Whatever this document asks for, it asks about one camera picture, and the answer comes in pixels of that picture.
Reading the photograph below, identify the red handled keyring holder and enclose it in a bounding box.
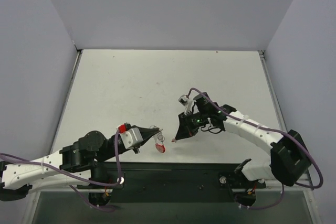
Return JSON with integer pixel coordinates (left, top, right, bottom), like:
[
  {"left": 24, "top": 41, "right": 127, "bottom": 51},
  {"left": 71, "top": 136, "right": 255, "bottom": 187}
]
[{"left": 150, "top": 125, "right": 166, "bottom": 153}]

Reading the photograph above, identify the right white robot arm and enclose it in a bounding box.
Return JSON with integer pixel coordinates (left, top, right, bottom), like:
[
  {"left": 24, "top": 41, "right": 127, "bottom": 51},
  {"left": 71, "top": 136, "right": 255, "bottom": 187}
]
[{"left": 175, "top": 92, "right": 311, "bottom": 186}]

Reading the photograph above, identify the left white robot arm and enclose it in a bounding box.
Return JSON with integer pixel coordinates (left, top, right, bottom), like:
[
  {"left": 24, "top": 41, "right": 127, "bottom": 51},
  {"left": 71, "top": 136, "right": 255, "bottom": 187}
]
[{"left": 1, "top": 123, "right": 162, "bottom": 201}]

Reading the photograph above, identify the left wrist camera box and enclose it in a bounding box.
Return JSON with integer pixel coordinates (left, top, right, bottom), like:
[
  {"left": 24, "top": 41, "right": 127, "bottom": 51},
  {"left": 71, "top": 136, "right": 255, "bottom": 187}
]
[{"left": 120, "top": 128, "right": 143, "bottom": 149}]

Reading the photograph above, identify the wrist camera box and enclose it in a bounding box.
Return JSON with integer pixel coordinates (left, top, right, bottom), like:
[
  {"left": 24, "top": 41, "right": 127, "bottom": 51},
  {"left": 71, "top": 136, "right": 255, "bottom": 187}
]
[
  {"left": 178, "top": 94, "right": 189, "bottom": 106},
  {"left": 120, "top": 128, "right": 143, "bottom": 149}
]

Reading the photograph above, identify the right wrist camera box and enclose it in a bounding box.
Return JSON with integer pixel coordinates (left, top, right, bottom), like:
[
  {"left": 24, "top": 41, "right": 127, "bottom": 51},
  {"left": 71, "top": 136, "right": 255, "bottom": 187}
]
[{"left": 178, "top": 94, "right": 189, "bottom": 106}]

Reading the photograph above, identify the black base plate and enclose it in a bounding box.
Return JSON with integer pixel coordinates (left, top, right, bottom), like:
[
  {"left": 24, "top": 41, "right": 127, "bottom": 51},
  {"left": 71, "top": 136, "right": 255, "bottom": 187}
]
[{"left": 75, "top": 161, "right": 266, "bottom": 205}]

